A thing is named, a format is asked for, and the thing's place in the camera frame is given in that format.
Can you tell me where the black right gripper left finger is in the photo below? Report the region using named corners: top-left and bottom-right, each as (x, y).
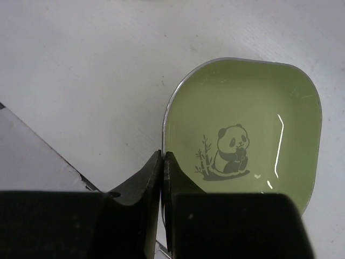
top-left (1, 151), bottom-right (162, 258)

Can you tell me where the green square panda plate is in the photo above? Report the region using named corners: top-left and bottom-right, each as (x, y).
top-left (162, 57), bottom-right (322, 214)

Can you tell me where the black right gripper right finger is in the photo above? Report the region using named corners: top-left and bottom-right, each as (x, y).
top-left (163, 152), bottom-right (314, 258)

